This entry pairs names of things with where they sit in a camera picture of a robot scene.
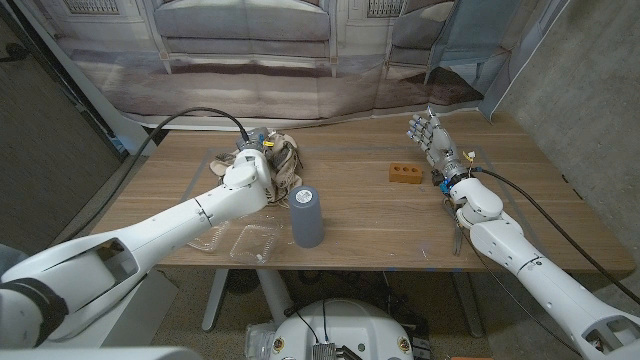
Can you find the clear plastic floor box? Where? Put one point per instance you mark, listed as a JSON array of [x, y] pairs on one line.
[[257, 342]]

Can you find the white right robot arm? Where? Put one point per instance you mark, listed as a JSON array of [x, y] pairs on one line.
[[535, 280]]

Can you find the orange brick block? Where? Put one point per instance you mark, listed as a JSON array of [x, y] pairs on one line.
[[405, 173]]

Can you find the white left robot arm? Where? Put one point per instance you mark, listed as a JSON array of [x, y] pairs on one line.
[[175, 230]]

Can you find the printed sofa room backdrop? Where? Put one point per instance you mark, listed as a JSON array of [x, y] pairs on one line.
[[300, 90]]

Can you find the silver finned module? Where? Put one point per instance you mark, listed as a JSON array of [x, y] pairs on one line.
[[324, 351]]

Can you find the white table leg frame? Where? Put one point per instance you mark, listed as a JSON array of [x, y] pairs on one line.
[[215, 305]]

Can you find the beige plaid fringed scarf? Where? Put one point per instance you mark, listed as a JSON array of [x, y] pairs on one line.
[[285, 160]]

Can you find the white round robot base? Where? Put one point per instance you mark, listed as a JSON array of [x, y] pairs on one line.
[[350, 325]]

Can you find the black round floor object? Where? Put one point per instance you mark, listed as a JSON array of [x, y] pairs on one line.
[[240, 282]]

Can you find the person's leg in jeans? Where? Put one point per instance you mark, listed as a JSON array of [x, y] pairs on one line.
[[7, 260]]

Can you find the clear plastic clamshell container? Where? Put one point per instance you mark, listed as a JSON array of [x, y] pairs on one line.
[[255, 242]]

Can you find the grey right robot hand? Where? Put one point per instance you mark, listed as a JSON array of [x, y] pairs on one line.
[[440, 145]]

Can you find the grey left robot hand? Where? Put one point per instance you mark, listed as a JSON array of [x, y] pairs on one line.
[[255, 137]]

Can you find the grey upturned cup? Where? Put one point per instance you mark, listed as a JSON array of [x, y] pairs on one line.
[[306, 220]]

